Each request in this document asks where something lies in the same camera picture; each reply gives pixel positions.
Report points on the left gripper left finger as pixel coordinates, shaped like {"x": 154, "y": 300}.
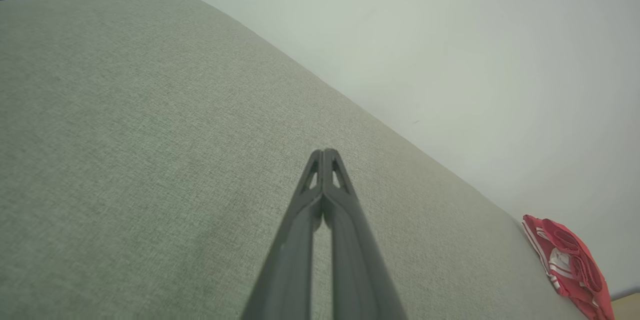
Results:
{"x": 290, "y": 270}

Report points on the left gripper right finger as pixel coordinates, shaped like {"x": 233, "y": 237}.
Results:
{"x": 360, "y": 270}

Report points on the red white basketball jersey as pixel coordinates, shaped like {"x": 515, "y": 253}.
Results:
{"x": 570, "y": 260}

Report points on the grey fabric mat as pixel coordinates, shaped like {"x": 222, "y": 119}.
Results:
{"x": 150, "y": 160}

